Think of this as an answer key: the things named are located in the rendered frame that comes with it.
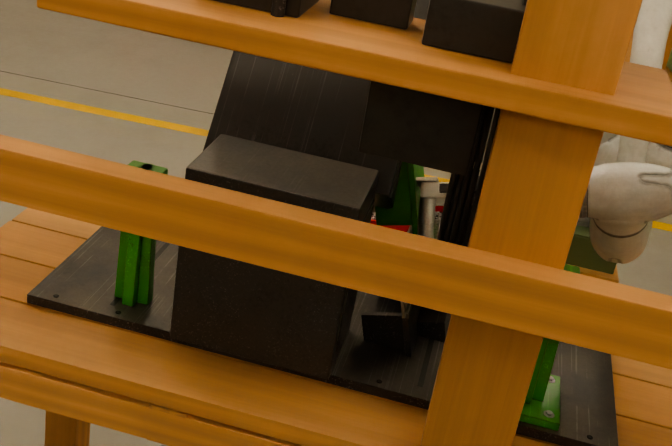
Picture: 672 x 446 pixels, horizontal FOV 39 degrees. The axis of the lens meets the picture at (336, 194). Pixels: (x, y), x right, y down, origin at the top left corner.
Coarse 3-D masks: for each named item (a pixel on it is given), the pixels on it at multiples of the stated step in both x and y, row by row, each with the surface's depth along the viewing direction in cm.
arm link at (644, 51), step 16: (656, 0) 179; (640, 16) 180; (656, 16) 178; (640, 32) 178; (656, 32) 177; (640, 48) 178; (656, 48) 177; (640, 64) 178; (656, 64) 177; (624, 144) 182; (640, 144) 180; (624, 160) 181; (640, 160) 181; (592, 224) 175; (592, 240) 179; (608, 240) 172; (624, 240) 171; (640, 240) 172; (608, 256) 178; (624, 256) 176
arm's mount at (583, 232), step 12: (576, 228) 233; (588, 228) 234; (576, 240) 230; (588, 240) 230; (576, 252) 232; (588, 252) 231; (576, 264) 233; (588, 264) 232; (600, 264) 232; (612, 264) 231
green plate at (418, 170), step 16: (400, 176) 174; (416, 176) 175; (400, 192) 176; (416, 192) 175; (384, 208) 178; (400, 208) 177; (416, 208) 175; (384, 224) 179; (400, 224) 178; (416, 224) 176
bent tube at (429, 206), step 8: (424, 200) 172; (432, 200) 172; (424, 208) 172; (432, 208) 172; (424, 216) 171; (432, 216) 171; (424, 224) 171; (432, 224) 171; (424, 232) 170; (432, 232) 171
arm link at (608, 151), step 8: (608, 136) 227; (616, 136) 230; (600, 144) 227; (608, 144) 227; (616, 144) 228; (600, 152) 227; (608, 152) 227; (616, 152) 227; (600, 160) 228; (608, 160) 227; (616, 160) 227
